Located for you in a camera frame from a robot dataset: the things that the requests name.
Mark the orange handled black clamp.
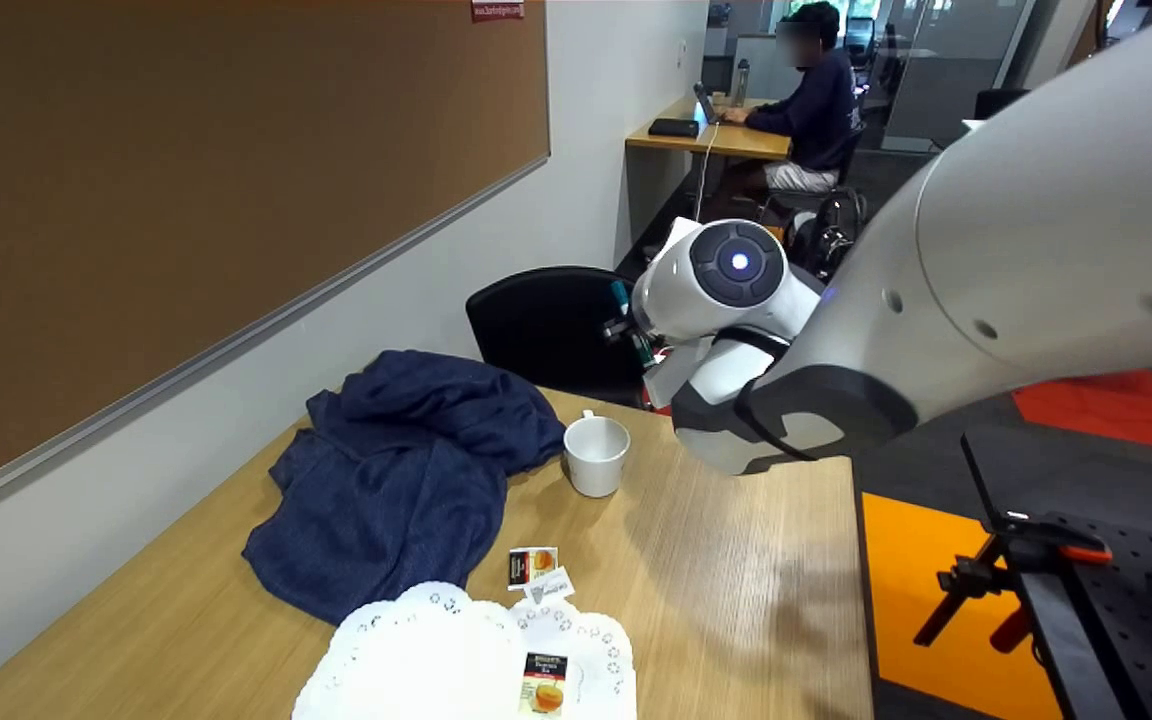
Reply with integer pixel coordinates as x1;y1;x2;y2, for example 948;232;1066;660
911;511;1122;656

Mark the white hanging cable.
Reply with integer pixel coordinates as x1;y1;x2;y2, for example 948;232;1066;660
687;125;715;223

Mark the black office chair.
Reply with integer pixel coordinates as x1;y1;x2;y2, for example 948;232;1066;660
466;263;652;403

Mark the brown cork board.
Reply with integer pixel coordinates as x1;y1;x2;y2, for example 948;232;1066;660
0;0;555;535

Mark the black backpack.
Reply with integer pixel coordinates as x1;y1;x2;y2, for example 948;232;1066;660
785;184;875;281

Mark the small black picture card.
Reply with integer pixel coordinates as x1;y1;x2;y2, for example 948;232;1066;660
520;649;571;685

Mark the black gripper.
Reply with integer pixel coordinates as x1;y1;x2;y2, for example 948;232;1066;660
603;274;673;374

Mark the small dark photo card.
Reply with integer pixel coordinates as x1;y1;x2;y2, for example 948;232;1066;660
503;542;563;593

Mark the black flat desk item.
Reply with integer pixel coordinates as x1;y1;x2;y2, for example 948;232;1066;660
643;110;706;138

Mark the small white label card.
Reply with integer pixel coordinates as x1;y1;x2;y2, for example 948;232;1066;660
520;568;579;607

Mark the black perforated breadboard table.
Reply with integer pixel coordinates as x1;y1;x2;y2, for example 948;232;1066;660
1017;511;1152;720

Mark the seated person in navy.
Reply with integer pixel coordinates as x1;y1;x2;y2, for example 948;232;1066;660
712;0;859;201

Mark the white paper doily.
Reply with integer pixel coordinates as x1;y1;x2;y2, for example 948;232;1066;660
288;579;639;720

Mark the navy blue cloth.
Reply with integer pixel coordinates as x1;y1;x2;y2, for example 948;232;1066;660
239;348;569;627

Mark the white ceramic mug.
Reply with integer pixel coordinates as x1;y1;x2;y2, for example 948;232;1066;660
561;409;636;502

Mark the wooden office desk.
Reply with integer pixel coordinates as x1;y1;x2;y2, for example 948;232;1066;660
620;91;796;263

